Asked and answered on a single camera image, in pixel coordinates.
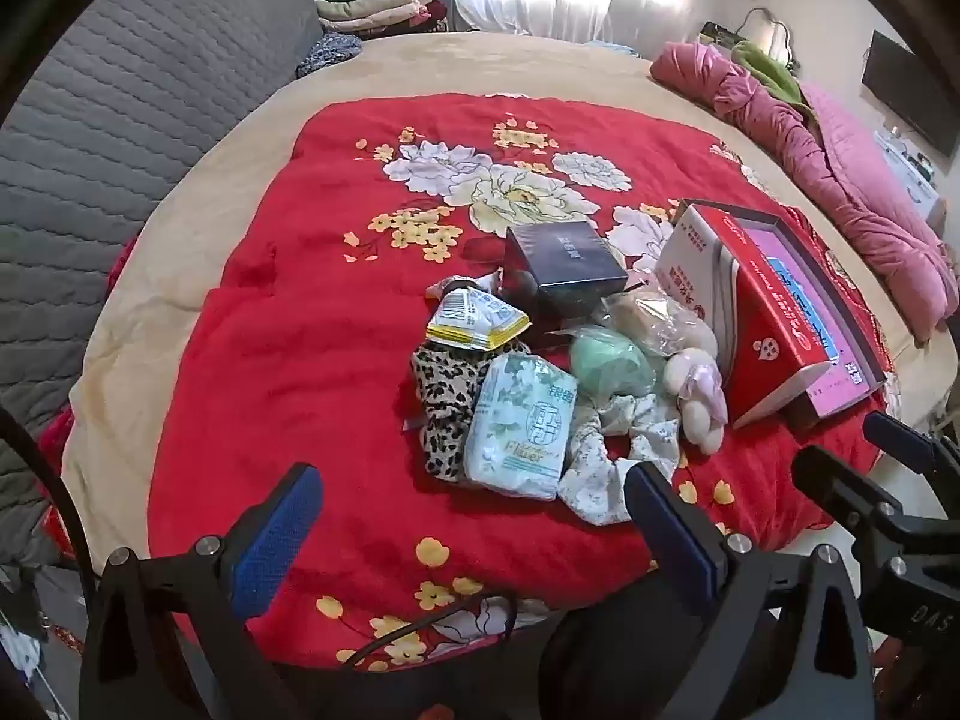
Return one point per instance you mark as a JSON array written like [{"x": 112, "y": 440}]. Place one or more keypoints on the beige sponge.
[{"x": 652, "y": 319}]

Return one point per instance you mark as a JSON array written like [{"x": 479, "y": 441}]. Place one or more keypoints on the beige bed cover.
[{"x": 450, "y": 64}]

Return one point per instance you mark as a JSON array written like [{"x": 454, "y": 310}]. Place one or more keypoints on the red floral blanket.
[{"x": 300, "y": 315}]

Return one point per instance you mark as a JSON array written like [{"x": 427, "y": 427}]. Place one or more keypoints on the red white carton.
[{"x": 757, "y": 360}]

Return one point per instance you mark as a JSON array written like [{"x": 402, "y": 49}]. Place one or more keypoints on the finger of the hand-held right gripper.
[
  {"x": 907, "y": 446},
  {"x": 847, "y": 495}
]

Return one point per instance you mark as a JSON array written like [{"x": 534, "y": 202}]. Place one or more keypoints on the leopard print scrunchie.
[{"x": 442, "y": 405}]

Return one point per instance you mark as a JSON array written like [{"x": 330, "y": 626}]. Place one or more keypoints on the black flat television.
[{"x": 907, "y": 90}]

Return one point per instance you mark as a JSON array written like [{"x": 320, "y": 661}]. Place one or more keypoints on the dark round soft item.
[{"x": 517, "y": 289}]

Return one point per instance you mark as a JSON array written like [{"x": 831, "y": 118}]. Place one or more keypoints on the pink quilted blanket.
[{"x": 825, "y": 165}]

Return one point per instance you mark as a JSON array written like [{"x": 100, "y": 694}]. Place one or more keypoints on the mint green sponge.
[{"x": 607, "y": 360}]

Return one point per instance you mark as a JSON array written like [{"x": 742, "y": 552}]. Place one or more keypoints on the yellow white packet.
[{"x": 472, "y": 319}]

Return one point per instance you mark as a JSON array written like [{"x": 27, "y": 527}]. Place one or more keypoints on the blue patterned cloth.
[{"x": 330, "y": 52}]

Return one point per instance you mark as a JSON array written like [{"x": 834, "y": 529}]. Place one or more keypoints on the shallow box pink inside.
[{"x": 840, "y": 394}]

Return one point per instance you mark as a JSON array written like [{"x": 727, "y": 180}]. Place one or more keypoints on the grey quilted headboard cushion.
[{"x": 112, "y": 127}]

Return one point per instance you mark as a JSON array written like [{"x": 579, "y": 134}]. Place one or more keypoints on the white floral scrunchie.
[{"x": 592, "y": 487}]

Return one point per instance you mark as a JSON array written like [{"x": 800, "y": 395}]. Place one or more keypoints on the white purple plush toy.
[{"x": 694, "y": 397}]

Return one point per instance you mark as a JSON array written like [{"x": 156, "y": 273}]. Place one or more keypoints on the grey chair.
[{"x": 637, "y": 22}]

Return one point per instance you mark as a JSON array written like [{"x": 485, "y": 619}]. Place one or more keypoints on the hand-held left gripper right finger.
[{"x": 675, "y": 532}]

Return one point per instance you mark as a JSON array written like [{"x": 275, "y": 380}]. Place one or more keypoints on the green cloth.
[{"x": 772, "y": 71}]

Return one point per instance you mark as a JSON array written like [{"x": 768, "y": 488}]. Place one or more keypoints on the black box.
[{"x": 570, "y": 262}]

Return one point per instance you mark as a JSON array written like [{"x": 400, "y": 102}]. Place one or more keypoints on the white framed mirror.
[{"x": 765, "y": 34}]

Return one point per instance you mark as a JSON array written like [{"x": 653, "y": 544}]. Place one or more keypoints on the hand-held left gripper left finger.
[{"x": 277, "y": 540}]

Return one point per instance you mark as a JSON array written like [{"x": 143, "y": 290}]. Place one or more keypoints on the floral tissue pack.
[{"x": 517, "y": 427}]

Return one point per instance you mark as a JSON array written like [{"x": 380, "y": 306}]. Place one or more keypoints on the white dresser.
[{"x": 907, "y": 180}]

